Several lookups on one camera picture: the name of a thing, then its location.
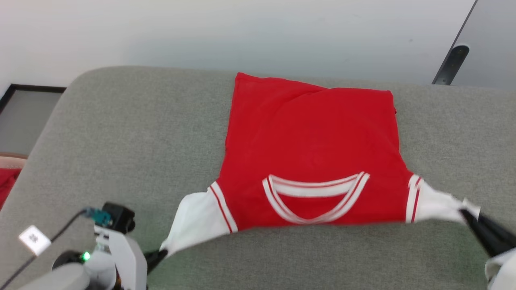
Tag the teal left camera connector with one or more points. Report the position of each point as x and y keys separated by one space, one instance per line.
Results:
x=98 y=216

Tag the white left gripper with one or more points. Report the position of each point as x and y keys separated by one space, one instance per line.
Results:
x=129 y=257

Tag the beige basket rim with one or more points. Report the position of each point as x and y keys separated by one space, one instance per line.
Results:
x=12 y=160

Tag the red white basketball jersey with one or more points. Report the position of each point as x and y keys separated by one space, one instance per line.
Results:
x=310 y=137

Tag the dark door edge strip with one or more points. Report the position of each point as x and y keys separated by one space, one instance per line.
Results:
x=463 y=28

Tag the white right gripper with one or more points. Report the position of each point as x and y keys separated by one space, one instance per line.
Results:
x=504 y=272

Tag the red cloth on floor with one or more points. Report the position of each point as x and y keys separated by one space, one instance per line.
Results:
x=8 y=187

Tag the black wall baseboard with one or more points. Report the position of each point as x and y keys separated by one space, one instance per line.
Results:
x=28 y=87

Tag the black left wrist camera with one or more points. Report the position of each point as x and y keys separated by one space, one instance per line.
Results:
x=121 y=217

